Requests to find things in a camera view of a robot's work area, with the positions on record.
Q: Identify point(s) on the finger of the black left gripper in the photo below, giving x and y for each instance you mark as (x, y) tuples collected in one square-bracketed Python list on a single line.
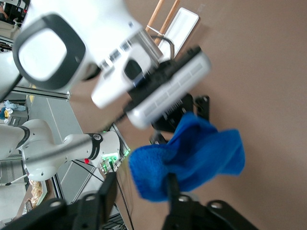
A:
[(202, 107), (158, 139)]

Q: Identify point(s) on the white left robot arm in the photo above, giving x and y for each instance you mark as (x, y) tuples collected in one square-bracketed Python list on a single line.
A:
[(96, 24)]

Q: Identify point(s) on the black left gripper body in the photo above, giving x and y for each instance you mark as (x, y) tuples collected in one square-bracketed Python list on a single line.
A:
[(177, 105)]

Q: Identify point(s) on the aluminium frame rail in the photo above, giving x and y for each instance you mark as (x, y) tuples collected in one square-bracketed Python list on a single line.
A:
[(48, 94)]

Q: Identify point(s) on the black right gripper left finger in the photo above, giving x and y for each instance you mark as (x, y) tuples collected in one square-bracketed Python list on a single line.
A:
[(108, 196)]

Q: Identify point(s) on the blue towel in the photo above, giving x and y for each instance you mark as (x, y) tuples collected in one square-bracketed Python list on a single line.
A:
[(192, 155)]

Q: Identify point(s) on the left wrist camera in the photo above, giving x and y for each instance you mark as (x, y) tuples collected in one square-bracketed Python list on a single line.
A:
[(172, 91)]

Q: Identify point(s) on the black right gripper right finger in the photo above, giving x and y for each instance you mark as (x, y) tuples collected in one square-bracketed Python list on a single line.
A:
[(173, 191)]

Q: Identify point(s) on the white rack with wooden bars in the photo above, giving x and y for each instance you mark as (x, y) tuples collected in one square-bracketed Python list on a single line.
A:
[(184, 24)]

